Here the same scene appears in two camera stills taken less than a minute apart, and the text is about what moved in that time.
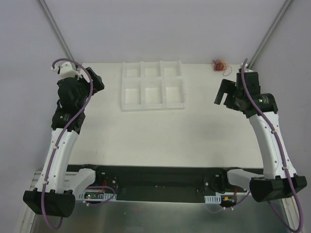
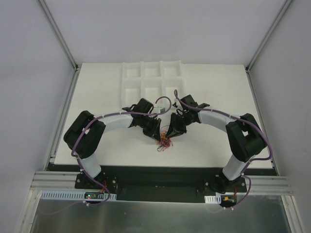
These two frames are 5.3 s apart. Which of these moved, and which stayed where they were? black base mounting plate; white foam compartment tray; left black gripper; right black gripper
Moved: left black gripper; right black gripper
Stayed: white foam compartment tray; black base mounting plate
